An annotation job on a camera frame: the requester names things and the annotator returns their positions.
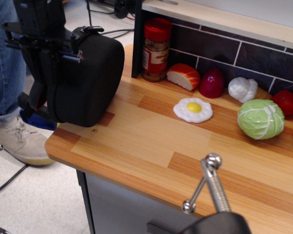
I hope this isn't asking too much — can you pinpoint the toy salmon sushi piece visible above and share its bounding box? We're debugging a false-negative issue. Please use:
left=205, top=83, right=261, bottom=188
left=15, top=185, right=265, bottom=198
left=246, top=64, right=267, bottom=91
left=167, top=63, right=201, bottom=91

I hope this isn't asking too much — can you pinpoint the black zipper case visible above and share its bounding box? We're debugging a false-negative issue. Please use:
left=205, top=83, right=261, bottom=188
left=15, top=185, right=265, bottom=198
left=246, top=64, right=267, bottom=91
left=28, top=25, right=125, bottom=128

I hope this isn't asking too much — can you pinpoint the toy red onion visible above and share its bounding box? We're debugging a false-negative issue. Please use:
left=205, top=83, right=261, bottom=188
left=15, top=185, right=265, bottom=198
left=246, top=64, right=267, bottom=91
left=199, top=68, right=225, bottom=98

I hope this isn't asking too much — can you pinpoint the beige sneaker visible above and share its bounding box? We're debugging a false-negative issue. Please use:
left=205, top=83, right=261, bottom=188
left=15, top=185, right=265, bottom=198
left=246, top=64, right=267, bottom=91
left=0, top=116, right=54, bottom=166

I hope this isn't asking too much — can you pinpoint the toy white garlic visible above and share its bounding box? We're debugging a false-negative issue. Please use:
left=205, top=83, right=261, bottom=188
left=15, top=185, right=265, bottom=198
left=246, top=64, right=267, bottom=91
left=228, top=77, right=258, bottom=103

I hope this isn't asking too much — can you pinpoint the black device on floor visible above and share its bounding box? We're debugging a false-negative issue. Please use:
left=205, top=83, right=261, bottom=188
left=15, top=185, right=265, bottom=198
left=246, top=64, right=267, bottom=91
left=114, top=0, right=136, bottom=19

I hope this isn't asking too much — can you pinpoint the grey cabinet under table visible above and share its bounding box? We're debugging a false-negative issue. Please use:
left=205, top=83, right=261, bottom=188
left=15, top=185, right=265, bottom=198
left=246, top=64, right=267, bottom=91
left=77, top=171, right=199, bottom=234

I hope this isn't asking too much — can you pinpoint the black floor cable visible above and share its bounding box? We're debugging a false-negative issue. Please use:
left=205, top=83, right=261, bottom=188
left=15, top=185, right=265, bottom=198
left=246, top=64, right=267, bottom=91
left=0, top=163, right=30, bottom=197

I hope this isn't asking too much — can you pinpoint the metal clamp screw handle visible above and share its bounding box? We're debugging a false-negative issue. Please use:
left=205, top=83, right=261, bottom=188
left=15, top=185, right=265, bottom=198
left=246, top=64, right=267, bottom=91
left=182, top=153, right=231, bottom=214

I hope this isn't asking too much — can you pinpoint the black clamp body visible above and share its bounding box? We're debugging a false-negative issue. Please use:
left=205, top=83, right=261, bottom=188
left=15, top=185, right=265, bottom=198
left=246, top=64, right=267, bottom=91
left=179, top=212, right=251, bottom=234

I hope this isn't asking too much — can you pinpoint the blue clamp holding case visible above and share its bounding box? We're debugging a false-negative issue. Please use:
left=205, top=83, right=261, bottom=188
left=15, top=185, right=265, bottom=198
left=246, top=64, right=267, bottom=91
left=18, top=92, right=59, bottom=131

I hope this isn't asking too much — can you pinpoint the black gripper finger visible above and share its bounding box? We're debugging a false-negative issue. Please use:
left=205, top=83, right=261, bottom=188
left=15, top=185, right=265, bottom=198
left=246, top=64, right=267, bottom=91
left=58, top=50, right=84, bottom=63

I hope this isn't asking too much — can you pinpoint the red-lidded spice jar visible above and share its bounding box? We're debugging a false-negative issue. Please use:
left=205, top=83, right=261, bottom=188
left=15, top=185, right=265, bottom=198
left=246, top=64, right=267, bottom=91
left=142, top=18, right=172, bottom=82

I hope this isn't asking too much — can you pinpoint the toy fried egg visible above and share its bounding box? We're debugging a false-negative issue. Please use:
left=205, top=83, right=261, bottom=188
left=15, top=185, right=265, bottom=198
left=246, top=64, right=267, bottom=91
left=173, top=98, right=213, bottom=123

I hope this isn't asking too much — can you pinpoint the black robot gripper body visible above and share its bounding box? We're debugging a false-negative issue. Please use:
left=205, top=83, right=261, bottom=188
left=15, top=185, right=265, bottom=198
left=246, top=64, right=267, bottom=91
left=1, top=0, right=81, bottom=85

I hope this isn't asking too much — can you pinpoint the toy green cabbage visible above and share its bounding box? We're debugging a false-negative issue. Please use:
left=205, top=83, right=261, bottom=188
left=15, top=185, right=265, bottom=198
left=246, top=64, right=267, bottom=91
left=237, top=99, right=285, bottom=140

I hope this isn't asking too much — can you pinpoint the blue jeans leg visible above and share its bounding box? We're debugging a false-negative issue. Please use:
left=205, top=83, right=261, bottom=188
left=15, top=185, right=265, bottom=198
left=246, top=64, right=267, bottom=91
left=0, top=0, right=26, bottom=122

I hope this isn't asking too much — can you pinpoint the wooden shelf with tile back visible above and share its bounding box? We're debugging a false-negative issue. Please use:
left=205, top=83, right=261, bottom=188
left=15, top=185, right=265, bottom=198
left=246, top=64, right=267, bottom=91
left=131, top=0, right=293, bottom=109

